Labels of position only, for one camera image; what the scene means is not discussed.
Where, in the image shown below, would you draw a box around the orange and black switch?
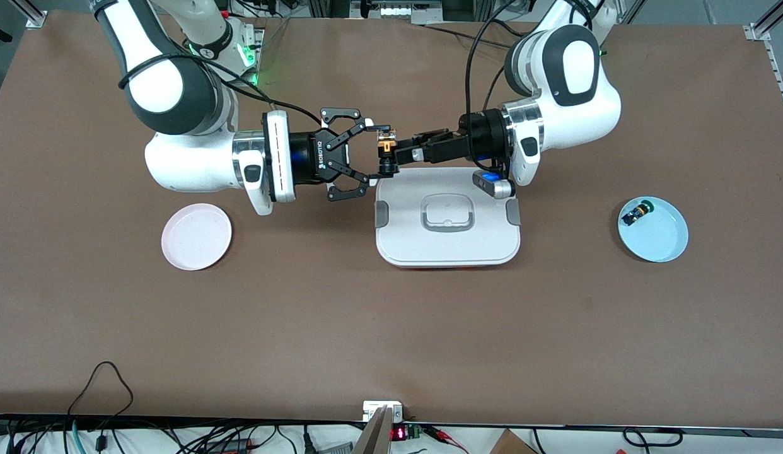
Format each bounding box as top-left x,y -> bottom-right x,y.
376,129 -> 400,178

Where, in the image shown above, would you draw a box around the black cable along table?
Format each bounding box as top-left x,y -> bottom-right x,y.
423,22 -> 513,49

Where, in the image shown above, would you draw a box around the small black green part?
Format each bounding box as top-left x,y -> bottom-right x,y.
621,200 -> 656,226

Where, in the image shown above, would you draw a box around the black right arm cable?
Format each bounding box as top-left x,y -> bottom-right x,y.
117,54 -> 323,127

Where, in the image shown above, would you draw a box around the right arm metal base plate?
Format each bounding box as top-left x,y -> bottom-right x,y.
237,26 -> 266,87

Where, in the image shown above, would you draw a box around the red clip leads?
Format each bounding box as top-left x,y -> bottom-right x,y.
426,426 -> 471,454

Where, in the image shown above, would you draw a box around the pink round plate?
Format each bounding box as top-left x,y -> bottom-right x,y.
161,202 -> 233,272

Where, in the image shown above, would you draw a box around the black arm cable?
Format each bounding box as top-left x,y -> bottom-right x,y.
465,0 -> 594,120
117,54 -> 323,127

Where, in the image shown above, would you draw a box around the brown cardboard box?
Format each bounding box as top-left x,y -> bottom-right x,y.
489,429 -> 537,454

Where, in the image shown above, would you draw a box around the black coiled cable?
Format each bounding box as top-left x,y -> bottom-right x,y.
622,428 -> 685,450

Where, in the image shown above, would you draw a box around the grey aluminium profile bar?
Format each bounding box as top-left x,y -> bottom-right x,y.
354,407 -> 393,454

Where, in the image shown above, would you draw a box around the white box with grey clips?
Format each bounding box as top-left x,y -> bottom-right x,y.
374,166 -> 522,270

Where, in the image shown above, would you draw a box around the light blue round plate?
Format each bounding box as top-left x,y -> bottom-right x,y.
617,196 -> 690,264

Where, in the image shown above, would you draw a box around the silver aluminium frame rail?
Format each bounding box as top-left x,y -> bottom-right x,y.
743,0 -> 783,127

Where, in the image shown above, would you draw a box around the silver aluminium frame corner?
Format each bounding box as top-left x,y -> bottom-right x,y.
13,0 -> 49,29

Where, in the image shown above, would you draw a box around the thin black looped cable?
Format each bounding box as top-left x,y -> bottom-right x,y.
67,361 -> 135,436

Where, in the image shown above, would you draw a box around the silver device with lights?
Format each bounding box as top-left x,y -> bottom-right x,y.
351,0 -> 443,26

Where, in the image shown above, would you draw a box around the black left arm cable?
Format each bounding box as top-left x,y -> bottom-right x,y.
465,0 -> 594,120

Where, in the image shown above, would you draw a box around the black power adapter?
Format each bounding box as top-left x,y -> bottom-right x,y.
206,437 -> 257,453

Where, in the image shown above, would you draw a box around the white mounting bracket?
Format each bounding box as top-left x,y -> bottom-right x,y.
362,400 -> 405,423

